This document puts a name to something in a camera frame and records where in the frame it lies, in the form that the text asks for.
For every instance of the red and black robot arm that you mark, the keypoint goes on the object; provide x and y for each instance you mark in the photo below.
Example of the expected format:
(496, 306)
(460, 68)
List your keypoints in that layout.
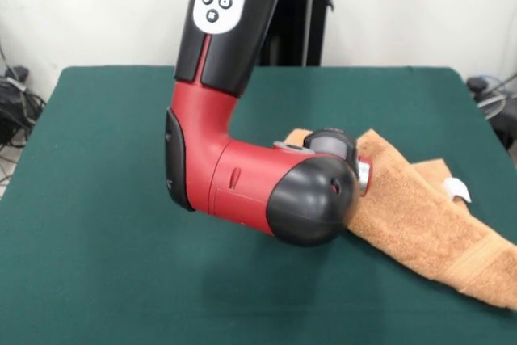
(242, 167)

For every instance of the orange terry towel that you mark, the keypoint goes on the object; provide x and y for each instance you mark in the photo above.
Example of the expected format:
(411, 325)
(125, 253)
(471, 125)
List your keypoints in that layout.
(424, 215)

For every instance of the black upright stand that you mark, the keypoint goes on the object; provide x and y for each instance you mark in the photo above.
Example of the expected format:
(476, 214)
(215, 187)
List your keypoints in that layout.
(303, 13)

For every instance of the dark green table cloth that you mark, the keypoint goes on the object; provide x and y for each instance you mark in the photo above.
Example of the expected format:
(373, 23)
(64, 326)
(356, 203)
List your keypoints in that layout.
(101, 240)

